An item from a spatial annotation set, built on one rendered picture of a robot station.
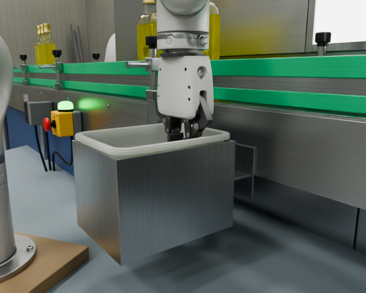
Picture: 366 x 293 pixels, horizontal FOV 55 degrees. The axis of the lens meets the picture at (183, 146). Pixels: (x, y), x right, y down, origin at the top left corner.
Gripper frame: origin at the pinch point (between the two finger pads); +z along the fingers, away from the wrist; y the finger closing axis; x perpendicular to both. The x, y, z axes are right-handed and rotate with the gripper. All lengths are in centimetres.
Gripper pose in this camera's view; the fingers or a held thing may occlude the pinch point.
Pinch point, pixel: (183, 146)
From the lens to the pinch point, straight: 60.5
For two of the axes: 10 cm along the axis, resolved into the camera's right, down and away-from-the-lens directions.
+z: 0.0, 9.8, 2.1
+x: -7.8, 1.3, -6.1
